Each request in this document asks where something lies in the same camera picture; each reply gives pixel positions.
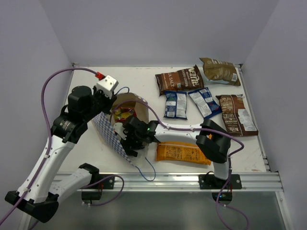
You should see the orange brown snack bag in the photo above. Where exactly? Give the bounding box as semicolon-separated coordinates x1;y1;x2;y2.
156;142;212;165

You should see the blue white snack bag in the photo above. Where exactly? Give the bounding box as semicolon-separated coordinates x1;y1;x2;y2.
188;87;222;119

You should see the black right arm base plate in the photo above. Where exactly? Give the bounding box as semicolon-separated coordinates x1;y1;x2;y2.
198;173;242;204

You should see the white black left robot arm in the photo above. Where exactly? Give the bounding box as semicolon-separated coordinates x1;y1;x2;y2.
5;86;117;223

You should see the dark brown chips bag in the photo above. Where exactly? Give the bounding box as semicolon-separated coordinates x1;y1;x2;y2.
216;94;259;137

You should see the light blue snack bag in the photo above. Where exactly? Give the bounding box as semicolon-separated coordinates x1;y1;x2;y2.
200;57;241;86

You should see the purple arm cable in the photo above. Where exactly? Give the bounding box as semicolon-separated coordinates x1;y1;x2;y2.
112;100;250;230
0;67;125;230

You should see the brown kettle chips bag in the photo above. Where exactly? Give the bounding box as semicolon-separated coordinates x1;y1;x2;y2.
155;65;204;96

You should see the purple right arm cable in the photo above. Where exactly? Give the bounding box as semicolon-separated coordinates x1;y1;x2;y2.
112;100;250;230

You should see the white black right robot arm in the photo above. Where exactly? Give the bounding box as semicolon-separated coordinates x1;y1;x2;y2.
113;115;231;188

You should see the aluminium mounting rail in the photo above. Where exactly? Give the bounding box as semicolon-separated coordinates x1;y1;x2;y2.
54;171;283;192

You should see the colourful red candy bag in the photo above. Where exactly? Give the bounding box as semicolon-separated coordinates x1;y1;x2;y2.
113;106;136;123

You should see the blue checkered paper bag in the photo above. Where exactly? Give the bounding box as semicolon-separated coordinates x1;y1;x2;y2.
92;92;151;171

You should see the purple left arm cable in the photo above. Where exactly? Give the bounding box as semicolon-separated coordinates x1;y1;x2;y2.
0;67;125;230

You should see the dark blue snack bag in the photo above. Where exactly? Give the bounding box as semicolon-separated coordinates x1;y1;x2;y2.
164;91;187;120

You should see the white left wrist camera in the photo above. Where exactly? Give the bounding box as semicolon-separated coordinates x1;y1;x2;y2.
95;72;118;99

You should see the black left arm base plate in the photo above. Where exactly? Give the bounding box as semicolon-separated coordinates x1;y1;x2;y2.
81;176;115;203

